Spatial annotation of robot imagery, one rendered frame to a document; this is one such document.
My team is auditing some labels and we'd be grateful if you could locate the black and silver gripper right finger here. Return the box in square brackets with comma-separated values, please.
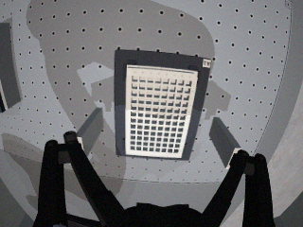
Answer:
[192, 117, 276, 227]

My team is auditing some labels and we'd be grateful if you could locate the white well plate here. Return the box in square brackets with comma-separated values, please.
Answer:
[126, 64, 198, 158]

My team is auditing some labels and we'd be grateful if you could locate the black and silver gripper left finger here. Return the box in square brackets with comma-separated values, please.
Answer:
[32, 108, 140, 227]

